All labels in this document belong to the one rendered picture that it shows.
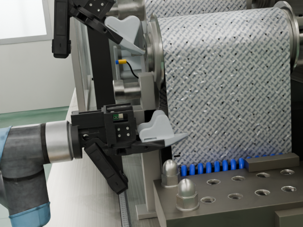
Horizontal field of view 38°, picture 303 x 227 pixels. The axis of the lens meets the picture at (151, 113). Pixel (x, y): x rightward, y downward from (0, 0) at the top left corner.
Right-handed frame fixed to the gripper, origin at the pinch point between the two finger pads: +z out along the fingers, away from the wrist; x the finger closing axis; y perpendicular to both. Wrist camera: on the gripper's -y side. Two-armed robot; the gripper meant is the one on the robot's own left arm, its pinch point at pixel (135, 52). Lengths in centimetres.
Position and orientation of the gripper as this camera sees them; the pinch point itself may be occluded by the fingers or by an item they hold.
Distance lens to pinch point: 84.1
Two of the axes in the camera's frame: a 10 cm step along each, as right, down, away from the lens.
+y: 5.7, -8.2, -1.2
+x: -1.2, -2.2, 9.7
